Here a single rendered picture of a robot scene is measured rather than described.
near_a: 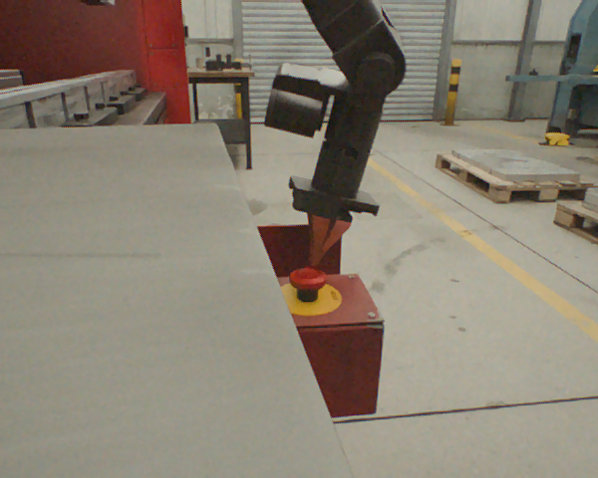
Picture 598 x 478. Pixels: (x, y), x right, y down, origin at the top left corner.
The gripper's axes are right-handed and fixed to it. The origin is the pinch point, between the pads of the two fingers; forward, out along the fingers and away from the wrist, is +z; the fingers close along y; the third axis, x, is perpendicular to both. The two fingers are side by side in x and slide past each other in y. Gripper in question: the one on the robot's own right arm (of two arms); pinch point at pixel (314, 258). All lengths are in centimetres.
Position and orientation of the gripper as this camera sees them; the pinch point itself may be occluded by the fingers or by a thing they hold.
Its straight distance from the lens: 56.2
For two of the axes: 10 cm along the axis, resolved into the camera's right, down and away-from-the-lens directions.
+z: -2.4, 9.1, 3.3
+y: -9.6, -1.9, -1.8
